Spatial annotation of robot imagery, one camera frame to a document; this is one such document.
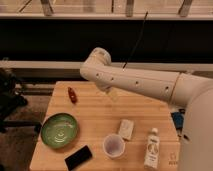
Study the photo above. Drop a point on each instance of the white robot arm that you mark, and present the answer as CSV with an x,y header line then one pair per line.
x,y
193,93

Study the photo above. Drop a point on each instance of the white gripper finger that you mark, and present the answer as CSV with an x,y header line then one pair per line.
x,y
113,94

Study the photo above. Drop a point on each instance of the red pepper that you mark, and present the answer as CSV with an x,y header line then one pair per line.
x,y
72,95

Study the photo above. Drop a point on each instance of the blue electrical box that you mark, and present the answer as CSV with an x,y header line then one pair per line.
x,y
178,118

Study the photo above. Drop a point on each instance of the white plastic bottle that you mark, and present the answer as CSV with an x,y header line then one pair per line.
x,y
152,150

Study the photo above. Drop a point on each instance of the white sponge block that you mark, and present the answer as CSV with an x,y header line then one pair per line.
x,y
126,129

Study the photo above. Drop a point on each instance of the clear plastic cup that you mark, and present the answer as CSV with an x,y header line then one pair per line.
x,y
113,146

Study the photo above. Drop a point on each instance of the green plate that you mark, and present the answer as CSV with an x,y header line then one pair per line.
x,y
59,130

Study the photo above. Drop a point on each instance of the black chair base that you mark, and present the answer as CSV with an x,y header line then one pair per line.
x,y
10,100

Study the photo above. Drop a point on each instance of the black smartphone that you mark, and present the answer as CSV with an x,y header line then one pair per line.
x,y
77,158

